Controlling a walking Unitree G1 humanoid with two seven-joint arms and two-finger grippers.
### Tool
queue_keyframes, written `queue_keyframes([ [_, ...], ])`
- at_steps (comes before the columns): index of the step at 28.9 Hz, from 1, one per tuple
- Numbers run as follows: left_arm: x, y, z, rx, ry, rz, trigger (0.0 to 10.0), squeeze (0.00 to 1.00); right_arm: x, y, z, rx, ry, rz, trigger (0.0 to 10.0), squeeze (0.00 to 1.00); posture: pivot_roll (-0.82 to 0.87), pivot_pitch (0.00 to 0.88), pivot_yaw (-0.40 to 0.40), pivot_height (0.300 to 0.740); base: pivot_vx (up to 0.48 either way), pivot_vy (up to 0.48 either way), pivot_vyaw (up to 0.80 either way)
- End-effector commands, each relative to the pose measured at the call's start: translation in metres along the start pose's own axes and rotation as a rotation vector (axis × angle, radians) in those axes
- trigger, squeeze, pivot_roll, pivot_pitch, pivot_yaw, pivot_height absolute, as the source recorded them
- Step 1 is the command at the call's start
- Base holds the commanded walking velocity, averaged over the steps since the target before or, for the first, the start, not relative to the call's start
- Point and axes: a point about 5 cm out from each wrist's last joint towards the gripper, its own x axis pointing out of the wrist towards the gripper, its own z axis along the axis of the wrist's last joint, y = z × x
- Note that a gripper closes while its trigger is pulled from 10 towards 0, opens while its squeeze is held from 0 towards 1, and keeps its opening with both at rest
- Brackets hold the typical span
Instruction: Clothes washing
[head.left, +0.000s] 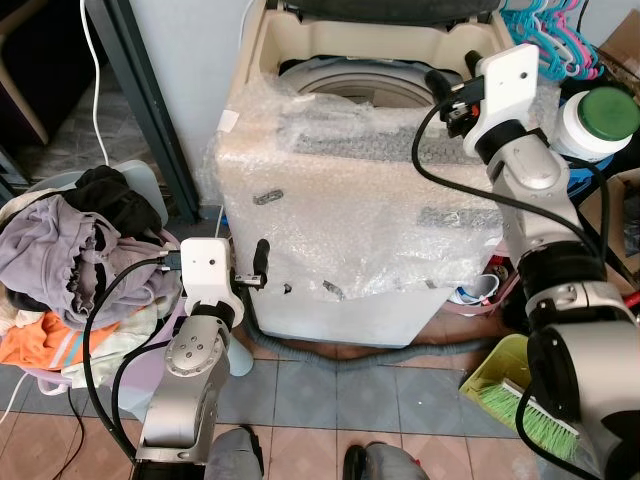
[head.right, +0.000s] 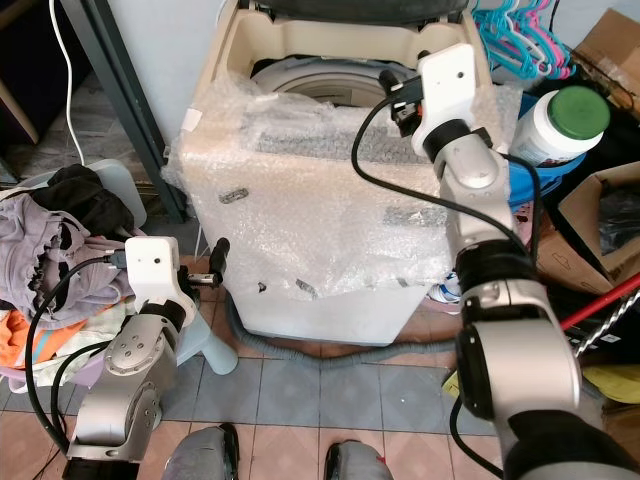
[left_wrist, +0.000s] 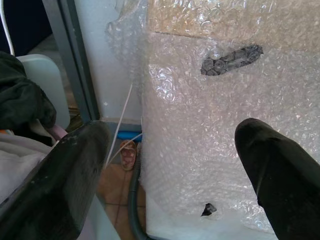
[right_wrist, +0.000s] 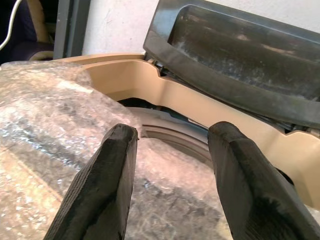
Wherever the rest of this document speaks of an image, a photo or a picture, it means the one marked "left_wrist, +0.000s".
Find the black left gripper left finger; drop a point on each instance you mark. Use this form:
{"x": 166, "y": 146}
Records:
{"x": 57, "y": 180}

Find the light grey garment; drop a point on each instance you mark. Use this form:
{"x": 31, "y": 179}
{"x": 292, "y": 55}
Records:
{"x": 17, "y": 160}

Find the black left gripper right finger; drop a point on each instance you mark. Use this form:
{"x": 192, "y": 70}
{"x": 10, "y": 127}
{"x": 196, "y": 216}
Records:
{"x": 282, "y": 175}

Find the bubble-wrapped white washing machine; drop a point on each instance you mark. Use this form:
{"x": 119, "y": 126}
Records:
{"x": 215, "y": 120}

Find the white plastic laundry basket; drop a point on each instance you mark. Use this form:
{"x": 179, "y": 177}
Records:
{"x": 47, "y": 85}

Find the patterned slipper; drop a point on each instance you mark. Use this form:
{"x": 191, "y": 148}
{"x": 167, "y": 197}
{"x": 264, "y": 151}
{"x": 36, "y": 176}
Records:
{"x": 128, "y": 155}

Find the dark green garment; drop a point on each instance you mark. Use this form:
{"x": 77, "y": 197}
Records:
{"x": 20, "y": 95}

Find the grey metal door frame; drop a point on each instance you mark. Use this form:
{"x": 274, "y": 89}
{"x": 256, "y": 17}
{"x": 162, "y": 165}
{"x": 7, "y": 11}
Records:
{"x": 72, "y": 60}

